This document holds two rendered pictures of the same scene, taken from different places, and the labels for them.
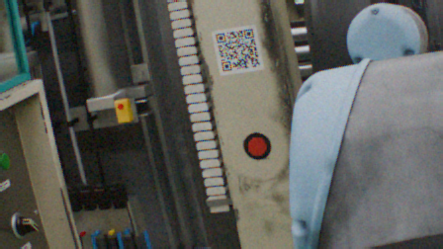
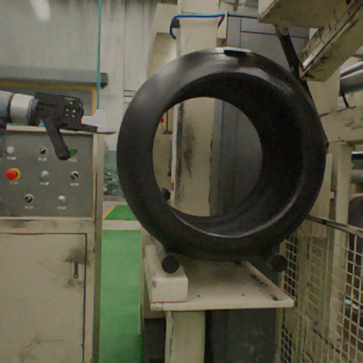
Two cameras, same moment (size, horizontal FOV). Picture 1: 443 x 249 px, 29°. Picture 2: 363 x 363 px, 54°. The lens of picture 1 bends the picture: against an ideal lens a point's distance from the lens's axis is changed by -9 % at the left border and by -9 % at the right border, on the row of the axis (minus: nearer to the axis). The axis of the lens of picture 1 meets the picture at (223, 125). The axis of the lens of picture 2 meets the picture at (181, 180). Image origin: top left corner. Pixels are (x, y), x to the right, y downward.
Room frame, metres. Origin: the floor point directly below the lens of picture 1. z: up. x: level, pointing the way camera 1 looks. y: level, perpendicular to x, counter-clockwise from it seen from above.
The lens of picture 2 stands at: (0.91, -1.19, 1.15)
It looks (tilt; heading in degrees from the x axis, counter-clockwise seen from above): 3 degrees down; 62
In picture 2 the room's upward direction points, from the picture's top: 2 degrees clockwise
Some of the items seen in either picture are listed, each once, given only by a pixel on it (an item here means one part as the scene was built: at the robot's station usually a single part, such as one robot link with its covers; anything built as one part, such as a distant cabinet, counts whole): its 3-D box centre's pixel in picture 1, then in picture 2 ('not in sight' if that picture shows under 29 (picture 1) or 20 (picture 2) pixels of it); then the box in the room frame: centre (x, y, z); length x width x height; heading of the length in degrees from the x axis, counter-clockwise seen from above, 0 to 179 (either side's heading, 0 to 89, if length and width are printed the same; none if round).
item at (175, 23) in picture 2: not in sight; (196, 25); (1.55, -0.07, 1.64); 0.19 x 0.19 x 0.06; 71
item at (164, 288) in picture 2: not in sight; (162, 268); (1.35, -0.27, 0.83); 0.36 x 0.09 x 0.06; 71
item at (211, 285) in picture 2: not in sight; (208, 280); (1.49, -0.31, 0.80); 0.37 x 0.36 x 0.02; 161
